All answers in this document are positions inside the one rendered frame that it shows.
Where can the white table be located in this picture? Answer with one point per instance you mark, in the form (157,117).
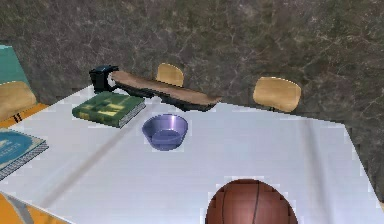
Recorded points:
(233,153)

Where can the tan wooden chair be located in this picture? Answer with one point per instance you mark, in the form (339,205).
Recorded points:
(276,93)
(170,74)
(15,99)

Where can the green book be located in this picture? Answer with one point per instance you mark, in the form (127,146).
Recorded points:
(108,108)

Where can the orange chair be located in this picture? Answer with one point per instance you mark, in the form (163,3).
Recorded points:
(16,210)

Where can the purple bowl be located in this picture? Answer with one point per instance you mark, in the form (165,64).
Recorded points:
(165,131)

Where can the brown basketball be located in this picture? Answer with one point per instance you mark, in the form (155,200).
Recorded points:
(250,204)

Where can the black mug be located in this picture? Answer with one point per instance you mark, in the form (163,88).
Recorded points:
(101,78)

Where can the blue book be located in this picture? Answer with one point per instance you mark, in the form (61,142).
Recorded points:
(15,148)

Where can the brown wooden board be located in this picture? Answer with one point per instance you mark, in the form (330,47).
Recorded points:
(166,91)

